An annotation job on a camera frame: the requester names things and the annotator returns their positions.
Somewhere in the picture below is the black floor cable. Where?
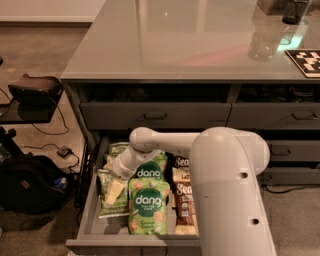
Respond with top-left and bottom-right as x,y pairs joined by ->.
19,96 -> 81,174

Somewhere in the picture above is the black device on stand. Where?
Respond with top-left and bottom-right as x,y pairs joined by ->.
8,73 -> 62,107

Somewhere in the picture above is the grey drawer cabinet counter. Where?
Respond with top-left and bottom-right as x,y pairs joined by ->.
60,0 -> 320,208

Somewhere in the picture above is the middle green Dang chip bag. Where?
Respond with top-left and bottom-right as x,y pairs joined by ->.
135,151 -> 168,180

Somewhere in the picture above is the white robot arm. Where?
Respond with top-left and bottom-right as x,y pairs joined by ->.
111,127 -> 277,256

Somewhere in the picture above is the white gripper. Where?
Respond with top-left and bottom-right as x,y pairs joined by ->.
103,157 -> 136,205

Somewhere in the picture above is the green dang chip bag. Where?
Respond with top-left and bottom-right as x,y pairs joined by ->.
135,151 -> 168,180
128,178 -> 170,235

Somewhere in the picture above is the dark glass cup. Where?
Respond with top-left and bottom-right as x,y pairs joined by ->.
282,0 -> 310,25

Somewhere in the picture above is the grey middle right drawer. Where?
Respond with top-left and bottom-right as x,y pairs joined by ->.
267,140 -> 320,162

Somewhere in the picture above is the black backpack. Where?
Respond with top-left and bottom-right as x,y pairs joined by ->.
0,156 -> 72,214

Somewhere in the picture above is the front green Dang chip bag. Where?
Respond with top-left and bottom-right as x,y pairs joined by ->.
128,178 -> 170,235

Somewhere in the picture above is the grey top left drawer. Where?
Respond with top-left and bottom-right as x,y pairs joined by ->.
80,102 -> 231,130

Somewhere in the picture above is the grey top right drawer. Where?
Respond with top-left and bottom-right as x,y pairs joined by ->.
227,103 -> 320,130

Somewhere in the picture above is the open grey middle drawer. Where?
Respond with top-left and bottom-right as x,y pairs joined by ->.
66,137 -> 202,256

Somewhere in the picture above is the grey bottom right drawer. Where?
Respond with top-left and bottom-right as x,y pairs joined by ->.
258,167 -> 320,185

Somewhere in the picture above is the green kettle chip bag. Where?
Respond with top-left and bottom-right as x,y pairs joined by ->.
108,142 -> 129,155
104,154 -> 116,163
97,169 -> 129,218

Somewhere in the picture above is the brown sea salt bag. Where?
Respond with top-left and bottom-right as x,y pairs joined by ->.
172,168 -> 198,235
173,155 -> 189,170

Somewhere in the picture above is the black power adapter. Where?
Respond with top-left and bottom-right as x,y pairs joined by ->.
57,146 -> 72,158

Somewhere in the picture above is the back brown Sea Salt bag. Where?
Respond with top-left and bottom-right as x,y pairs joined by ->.
173,155 -> 189,170

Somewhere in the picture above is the front brown Sea Salt bag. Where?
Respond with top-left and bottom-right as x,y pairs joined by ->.
172,168 -> 198,235

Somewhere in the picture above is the checkered calibration board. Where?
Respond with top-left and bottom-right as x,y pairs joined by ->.
285,49 -> 320,78

